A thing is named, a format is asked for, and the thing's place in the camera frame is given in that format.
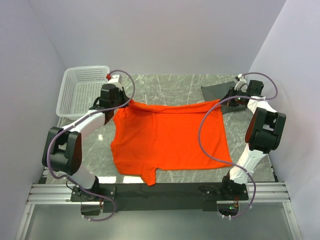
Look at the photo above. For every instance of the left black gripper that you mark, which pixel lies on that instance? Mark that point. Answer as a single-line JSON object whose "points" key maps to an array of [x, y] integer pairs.
{"points": [[123, 94]]}

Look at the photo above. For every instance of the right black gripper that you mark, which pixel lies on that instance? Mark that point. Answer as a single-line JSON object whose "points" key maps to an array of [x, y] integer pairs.
{"points": [[229, 102]]}

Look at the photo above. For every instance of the orange t shirt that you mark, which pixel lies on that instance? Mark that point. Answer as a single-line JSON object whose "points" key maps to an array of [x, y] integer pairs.
{"points": [[170, 138]]}

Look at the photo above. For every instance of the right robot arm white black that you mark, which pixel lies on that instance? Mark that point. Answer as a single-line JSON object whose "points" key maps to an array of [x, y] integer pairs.
{"points": [[262, 136]]}

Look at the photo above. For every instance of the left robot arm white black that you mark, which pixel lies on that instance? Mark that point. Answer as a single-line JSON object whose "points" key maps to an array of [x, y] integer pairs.
{"points": [[63, 148]]}

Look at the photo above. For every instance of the folded dark grey t shirt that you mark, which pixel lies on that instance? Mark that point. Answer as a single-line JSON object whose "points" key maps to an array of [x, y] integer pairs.
{"points": [[217, 92]]}

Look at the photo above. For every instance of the white perforated plastic basket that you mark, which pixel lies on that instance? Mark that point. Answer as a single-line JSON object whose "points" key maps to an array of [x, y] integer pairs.
{"points": [[79, 88]]}

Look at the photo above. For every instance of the black base crossbar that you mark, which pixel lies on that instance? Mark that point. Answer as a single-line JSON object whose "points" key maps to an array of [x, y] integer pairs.
{"points": [[170, 196]]}

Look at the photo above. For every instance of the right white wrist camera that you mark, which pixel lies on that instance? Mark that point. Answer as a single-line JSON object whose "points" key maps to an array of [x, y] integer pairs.
{"points": [[241, 83]]}

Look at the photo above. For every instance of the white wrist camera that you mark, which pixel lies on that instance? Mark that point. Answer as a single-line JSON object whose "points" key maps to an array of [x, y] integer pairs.
{"points": [[115, 79], [241, 83]]}

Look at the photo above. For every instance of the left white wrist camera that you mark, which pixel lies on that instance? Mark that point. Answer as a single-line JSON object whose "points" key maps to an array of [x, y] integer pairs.
{"points": [[115, 79]]}

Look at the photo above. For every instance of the aluminium rail frame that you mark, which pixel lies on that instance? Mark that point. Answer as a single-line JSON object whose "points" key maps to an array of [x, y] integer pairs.
{"points": [[59, 194]]}

